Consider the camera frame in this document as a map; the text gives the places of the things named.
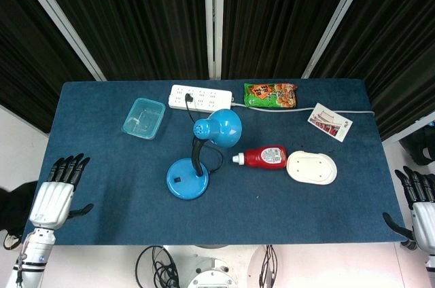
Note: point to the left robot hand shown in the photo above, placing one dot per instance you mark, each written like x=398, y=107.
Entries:
x=52, y=199

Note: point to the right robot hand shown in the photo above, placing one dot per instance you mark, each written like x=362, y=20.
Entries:
x=419, y=206

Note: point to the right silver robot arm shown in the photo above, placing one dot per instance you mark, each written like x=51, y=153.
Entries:
x=431, y=267

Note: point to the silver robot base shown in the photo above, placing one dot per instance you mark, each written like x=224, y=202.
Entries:
x=212, y=271

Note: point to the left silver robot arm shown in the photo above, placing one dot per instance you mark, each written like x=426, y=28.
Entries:
x=29, y=254

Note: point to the blue desk lamp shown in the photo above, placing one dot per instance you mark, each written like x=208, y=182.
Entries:
x=204, y=152

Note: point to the black and white sneaker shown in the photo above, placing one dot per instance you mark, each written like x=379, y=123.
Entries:
x=10, y=239

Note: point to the cream oval plastic dish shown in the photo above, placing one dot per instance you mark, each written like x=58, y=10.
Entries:
x=312, y=167

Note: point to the clear blue plastic container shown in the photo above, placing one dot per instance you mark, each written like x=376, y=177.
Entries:
x=144, y=118

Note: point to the building picture postcard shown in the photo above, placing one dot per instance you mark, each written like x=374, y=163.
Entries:
x=330, y=121

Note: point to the red ketchup bottle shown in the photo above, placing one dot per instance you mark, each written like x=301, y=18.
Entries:
x=265, y=157

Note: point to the blue table cloth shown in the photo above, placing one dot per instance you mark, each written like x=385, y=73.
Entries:
x=217, y=206

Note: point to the white power strip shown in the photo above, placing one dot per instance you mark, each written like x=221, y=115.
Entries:
x=200, y=99

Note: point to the green snack bag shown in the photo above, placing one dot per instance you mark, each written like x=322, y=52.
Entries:
x=270, y=95

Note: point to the white partition frame post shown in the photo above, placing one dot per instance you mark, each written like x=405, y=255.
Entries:
x=213, y=19
x=57, y=19
x=334, y=19

